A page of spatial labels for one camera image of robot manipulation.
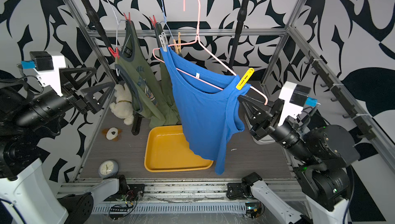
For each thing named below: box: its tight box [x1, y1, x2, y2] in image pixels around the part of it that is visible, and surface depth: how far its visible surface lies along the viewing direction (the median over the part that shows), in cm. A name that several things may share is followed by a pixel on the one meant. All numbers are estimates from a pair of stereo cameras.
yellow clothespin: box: [235, 67, 255, 91], surface depth 36 cm
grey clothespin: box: [158, 32, 169, 52], surface depth 46 cm
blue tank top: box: [160, 47, 252, 175], surface depth 48 cm
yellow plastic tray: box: [144, 124, 214, 173], surface depth 89 cm
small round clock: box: [98, 159, 119, 179], surface depth 79 cm
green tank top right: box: [153, 22, 182, 126], surface depth 97 cm
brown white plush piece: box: [101, 126, 123, 142], surface depth 93 cm
